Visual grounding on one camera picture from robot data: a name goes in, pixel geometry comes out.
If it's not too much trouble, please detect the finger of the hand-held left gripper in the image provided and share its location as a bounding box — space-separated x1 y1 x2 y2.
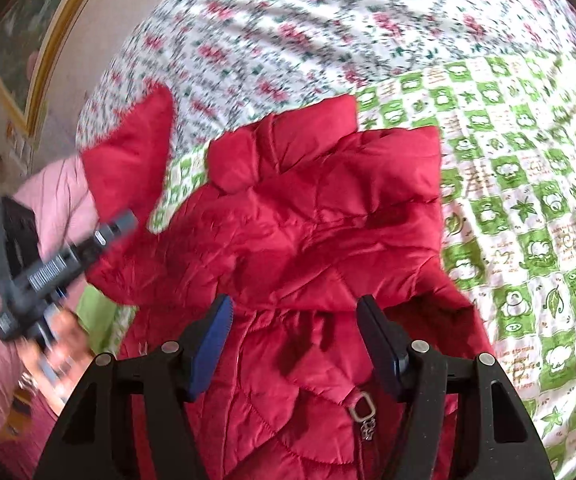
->
76 211 138 263

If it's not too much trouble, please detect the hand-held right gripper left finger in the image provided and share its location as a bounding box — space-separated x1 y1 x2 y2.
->
35 294 233 480

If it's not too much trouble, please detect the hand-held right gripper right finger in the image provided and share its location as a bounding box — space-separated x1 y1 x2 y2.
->
357 295 556 480

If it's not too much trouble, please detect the red quilted jacket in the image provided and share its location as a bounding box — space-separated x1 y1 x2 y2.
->
82 82 494 480

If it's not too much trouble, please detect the person's left hand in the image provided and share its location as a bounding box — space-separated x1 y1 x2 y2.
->
18 307 96 403

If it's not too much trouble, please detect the green frog printed blanket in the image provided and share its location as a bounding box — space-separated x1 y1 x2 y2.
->
75 50 576 471

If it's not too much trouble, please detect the floral quilt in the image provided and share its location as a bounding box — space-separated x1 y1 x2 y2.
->
75 0 576 161

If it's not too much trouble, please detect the gold framed wall picture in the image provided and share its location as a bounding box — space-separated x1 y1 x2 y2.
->
0 0 118 136

